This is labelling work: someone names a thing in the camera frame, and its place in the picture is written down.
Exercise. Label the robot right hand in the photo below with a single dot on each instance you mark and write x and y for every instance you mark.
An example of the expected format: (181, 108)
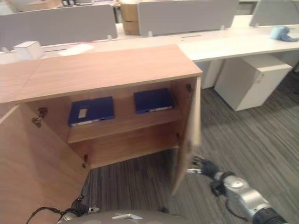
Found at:
(208, 168)

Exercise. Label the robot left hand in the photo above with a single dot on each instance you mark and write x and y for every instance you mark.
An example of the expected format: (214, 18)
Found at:
(80, 207)

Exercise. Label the wooden cabinet door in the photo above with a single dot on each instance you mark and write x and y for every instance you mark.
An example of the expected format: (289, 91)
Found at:
(30, 168)
(190, 130)

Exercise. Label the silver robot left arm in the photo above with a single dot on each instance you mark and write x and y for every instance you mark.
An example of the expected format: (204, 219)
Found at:
(67, 217)

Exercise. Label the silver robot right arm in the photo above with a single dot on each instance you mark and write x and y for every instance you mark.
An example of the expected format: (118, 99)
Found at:
(245, 194)

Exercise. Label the metal cabinet door hinge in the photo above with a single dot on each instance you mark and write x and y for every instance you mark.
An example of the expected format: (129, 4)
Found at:
(189, 88)
(40, 115)
(85, 161)

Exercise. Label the blue open box folder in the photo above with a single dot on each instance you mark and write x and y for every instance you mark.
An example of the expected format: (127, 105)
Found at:
(151, 99)

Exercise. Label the wooden cabinet shelf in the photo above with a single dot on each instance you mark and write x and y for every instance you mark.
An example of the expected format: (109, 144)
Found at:
(126, 127)

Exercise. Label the blue folder with white label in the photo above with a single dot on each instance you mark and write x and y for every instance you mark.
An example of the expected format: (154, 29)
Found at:
(95, 109)

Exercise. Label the white office desk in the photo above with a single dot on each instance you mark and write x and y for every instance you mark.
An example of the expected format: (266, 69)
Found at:
(229, 45)

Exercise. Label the wooden office cabinet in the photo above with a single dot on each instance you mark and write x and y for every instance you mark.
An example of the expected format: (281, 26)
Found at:
(105, 67)

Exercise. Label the grey robot body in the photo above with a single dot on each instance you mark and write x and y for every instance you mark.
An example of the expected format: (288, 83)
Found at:
(140, 218)

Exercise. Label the light blue cloth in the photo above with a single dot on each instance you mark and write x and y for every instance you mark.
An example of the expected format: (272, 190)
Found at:
(279, 32)

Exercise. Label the grey desk divider panel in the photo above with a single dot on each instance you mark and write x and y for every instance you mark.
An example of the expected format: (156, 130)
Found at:
(58, 25)
(187, 16)
(273, 12)

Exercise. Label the cardboard box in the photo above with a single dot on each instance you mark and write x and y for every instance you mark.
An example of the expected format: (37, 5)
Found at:
(130, 28)
(129, 11)

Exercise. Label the white box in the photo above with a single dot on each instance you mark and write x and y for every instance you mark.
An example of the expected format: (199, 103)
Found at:
(29, 50)

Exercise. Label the wooden background table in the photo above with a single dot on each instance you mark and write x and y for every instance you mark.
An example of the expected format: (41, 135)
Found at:
(35, 4)

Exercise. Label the white drawer pedestal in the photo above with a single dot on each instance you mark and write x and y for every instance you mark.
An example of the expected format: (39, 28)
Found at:
(247, 86)

